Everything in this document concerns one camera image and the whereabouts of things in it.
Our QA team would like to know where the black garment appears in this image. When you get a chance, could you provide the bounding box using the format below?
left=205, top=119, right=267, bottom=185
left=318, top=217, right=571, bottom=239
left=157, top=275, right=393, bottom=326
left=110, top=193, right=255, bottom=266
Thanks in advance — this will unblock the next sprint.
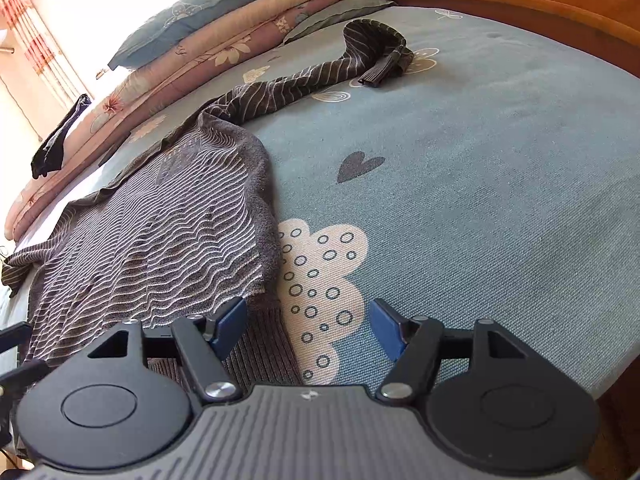
left=31, top=94, right=93, bottom=180

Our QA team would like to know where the beige floral quilt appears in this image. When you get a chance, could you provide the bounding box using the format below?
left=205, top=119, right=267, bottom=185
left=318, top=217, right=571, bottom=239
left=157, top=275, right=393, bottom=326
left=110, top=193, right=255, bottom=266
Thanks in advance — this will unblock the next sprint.
left=145, top=0, right=348, bottom=68

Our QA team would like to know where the red patterned curtain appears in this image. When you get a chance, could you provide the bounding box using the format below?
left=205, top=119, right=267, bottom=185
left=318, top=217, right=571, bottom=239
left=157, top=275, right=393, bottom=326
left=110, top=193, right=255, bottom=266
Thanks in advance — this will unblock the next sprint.
left=0, top=0, right=96, bottom=111

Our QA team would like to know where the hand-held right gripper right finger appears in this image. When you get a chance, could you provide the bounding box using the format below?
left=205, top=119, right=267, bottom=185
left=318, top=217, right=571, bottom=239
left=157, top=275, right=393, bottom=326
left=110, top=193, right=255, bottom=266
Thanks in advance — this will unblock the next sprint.
left=369, top=297, right=531, bottom=403

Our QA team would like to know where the teal pillow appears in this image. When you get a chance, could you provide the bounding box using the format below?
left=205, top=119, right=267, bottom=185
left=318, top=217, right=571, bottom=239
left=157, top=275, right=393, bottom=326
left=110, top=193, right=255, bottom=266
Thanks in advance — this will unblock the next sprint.
left=107, top=0, right=300, bottom=72

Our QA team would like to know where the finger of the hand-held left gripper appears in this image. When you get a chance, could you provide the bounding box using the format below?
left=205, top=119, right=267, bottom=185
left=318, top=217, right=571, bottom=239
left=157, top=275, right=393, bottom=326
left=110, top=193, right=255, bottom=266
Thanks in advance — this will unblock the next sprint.
left=0, top=322, right=33, bottom=353
left=0, top=360, right=51, bottom=396

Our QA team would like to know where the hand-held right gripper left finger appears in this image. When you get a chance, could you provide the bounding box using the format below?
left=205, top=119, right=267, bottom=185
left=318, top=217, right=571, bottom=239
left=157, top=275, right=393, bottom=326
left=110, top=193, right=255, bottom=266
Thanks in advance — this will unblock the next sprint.
left=87, top=296, right=249, bottom=407

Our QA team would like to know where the flat grey-green pillow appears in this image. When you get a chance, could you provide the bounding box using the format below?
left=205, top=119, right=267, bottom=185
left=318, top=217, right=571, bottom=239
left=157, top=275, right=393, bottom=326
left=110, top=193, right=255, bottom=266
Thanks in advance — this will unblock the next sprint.
left=282, top=0, right=398, bottom=45

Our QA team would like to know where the grey striped sweater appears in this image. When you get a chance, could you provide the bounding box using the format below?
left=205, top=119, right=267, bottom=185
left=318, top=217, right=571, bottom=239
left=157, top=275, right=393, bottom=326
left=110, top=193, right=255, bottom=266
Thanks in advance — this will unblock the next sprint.
left=1, top=19, right=415, bottom=388

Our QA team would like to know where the teal floral bed sheet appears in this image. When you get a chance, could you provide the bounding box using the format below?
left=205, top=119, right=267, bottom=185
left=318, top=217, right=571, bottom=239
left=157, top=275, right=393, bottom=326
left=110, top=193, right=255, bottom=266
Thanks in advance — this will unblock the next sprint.
left=0, top=5, right=640, bottom=396

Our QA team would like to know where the pink floral quilt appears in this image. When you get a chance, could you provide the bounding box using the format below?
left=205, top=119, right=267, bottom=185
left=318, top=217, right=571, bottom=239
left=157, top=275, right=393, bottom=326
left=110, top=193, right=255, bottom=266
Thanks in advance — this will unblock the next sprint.
left=4, top=0, right=351, bottom=241

